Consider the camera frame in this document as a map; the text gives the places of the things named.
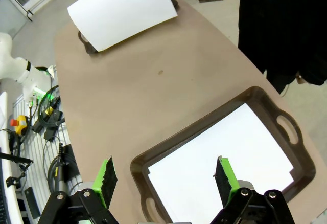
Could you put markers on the white A4 paper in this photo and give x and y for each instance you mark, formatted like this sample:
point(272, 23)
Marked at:
point(122, 14)
point(204, 144)
point(291, 178)

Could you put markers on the brown plastic serving tray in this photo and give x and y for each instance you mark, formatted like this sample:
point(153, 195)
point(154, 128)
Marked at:
point(251, 94)
point(88, 47)

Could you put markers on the black flat remote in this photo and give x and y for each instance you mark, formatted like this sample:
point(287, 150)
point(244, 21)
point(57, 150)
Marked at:
point(32, 203)

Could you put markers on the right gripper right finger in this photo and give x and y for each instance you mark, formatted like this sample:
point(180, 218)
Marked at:
point(224, 180)

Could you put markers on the yellow emergency stop button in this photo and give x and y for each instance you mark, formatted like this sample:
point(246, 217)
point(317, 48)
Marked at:
point(20, 124)

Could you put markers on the black power adapter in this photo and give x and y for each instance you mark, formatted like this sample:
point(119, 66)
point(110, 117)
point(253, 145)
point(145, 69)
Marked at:
point(55, 117)

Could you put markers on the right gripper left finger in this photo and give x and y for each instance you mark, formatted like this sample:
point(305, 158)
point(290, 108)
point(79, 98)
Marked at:
point(107, 183)

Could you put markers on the person in black coat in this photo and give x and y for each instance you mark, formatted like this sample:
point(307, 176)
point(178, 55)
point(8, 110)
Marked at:
point(281, 29)

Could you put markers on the white slotted mounting plate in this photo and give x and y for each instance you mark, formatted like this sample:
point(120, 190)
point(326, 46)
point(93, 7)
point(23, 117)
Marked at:
point(38, 152)

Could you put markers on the person's left hand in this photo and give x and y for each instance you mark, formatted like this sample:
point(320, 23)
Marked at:
point(300, 78)

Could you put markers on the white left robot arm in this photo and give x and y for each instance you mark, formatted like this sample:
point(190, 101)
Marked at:
point(15, 68)

